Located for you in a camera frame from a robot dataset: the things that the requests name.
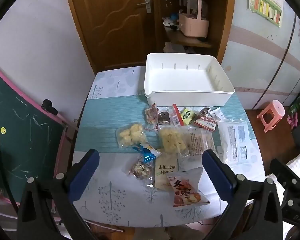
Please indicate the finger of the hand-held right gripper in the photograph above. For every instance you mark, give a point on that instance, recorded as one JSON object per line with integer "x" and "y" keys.
{"x": 288, "y": 173}
{"x": 288, "y": 195}

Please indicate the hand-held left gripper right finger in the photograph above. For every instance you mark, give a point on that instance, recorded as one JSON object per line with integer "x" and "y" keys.
{"x": 216, "y": 172}

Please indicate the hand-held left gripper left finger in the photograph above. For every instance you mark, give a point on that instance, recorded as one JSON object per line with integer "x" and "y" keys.
{"x": 86, "y": 172}

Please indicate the red jujube snack packet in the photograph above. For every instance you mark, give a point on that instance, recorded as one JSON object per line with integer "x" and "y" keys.
{"x": 187, "y": 190}

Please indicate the clear printed cake packet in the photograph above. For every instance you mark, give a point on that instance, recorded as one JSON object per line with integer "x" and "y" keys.
{"x": 200, "y": 142}

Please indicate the large white packet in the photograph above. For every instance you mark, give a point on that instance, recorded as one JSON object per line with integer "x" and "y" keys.
{"x": 233, "y": 140}

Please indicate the red white striped packet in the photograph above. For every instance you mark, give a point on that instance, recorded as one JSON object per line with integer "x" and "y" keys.
{"x": 205, "y": 124}

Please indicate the beige cracker packet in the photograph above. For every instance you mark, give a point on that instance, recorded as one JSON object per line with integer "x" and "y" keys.
{"x": 165, "y": 171}

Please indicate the mixed nut packet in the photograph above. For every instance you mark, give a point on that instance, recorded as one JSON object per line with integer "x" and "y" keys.
{"x": 140, "y": 169}

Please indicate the yellow crisp chunk packet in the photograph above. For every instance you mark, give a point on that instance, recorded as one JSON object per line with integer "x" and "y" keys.
{"x": 171, "y": 140}

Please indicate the white orange snack packet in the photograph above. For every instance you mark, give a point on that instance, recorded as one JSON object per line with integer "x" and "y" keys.
{"x": 218, "y": 115}

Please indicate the yellow puff ball packet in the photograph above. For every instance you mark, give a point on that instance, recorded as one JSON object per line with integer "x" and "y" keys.
{"x": 131, "y": 135}

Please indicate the blue snack packet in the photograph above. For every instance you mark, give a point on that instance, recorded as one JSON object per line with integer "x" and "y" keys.
{"x": 147, "y": 153}

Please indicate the yellow-green candy packet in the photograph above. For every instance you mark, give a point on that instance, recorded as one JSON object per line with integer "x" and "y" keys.
{"x": 187, "y": 115}

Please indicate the clear red-edged snack packet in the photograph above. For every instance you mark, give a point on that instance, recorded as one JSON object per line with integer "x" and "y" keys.
{"x": 177, "y": 116}

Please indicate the dark brown snack packet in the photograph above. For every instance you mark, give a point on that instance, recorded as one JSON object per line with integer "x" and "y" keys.
{"x": 164, "y": 118}

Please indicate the clear reddish snack packet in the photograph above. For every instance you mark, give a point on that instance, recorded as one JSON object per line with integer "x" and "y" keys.
{"x": 152, "y": 115}

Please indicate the white plastic storage bin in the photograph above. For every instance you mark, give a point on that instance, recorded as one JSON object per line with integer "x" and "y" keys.
{"x": 180, "y": 80}

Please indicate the patterned teal white tablecloth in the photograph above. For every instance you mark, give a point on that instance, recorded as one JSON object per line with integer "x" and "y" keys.
{"x": 110, "y": 135}

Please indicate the pink toy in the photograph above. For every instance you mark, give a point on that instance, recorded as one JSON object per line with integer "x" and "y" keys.
{"x": 292, "y": 120}

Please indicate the pink plastic stool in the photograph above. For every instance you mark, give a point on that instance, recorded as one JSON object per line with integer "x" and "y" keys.
{"x": 275, "y": 106}

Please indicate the black easel knob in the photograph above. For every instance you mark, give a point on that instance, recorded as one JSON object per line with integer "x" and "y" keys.
{"x": 48, "y": 105}

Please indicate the pale sliding-door wardrobe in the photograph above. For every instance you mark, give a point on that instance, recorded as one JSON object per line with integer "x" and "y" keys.
{"x": 260, "y": 62}

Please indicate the folded pinkish cloth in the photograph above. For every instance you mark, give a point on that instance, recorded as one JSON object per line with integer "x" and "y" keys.
{"x": 176, "y": 47}

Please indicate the small black object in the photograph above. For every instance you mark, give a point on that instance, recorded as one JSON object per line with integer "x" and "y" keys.
{"x": 201, "y": 39}

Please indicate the wooden corner shelf cabinet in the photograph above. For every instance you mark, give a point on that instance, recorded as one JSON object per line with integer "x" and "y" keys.
{"x": 222, "y": 17}

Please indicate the brown wooden door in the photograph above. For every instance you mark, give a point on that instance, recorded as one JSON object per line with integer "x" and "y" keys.
{"x": 110, "y": 17}

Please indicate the small plush toys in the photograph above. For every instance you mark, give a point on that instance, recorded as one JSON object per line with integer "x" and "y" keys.
{"x": 170, "y": 21}

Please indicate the green chalkboard pink frame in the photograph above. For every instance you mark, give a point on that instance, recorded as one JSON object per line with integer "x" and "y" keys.
{"x": 22, "y": 130}

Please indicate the wall poster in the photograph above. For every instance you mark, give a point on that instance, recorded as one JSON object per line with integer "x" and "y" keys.
{"x": 265, "y": 2}

